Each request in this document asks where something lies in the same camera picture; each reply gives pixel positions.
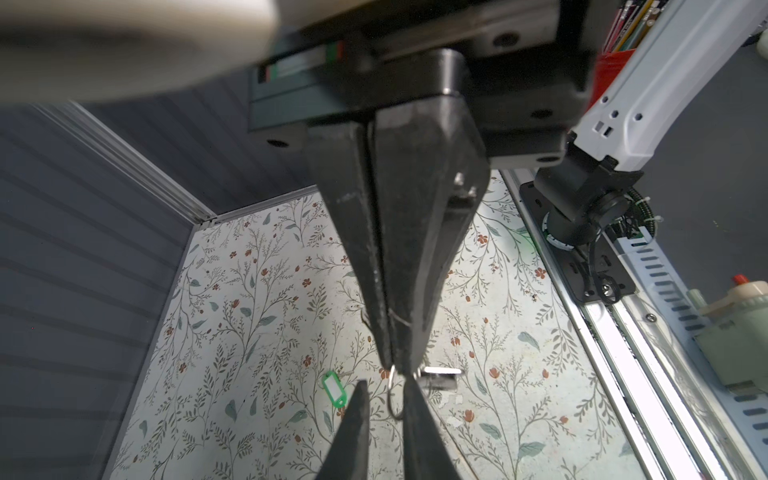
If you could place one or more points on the metal perforated ring disc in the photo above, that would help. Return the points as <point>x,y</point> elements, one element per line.
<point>434,378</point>

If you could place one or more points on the white slotted cable duct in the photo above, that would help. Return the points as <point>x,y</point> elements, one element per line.
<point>668,294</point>

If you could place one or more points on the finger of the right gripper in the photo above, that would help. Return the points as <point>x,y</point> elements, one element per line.
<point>340,163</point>

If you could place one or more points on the green key tag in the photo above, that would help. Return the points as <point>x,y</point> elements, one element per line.
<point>334,390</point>

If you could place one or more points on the small metal keyring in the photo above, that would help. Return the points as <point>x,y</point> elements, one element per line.
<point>394,394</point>

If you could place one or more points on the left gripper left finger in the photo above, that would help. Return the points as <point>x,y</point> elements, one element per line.
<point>348,456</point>

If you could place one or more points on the red bucket with pens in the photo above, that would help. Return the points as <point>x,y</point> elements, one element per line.
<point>632,23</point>

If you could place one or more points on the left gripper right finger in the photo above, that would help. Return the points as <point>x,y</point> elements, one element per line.
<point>424,453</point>

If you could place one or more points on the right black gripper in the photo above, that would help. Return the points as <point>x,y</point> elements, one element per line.
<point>521,73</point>

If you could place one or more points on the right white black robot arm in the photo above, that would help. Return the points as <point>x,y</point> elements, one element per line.
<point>612,141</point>

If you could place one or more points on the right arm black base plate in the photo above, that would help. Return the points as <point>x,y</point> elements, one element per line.
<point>575,265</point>

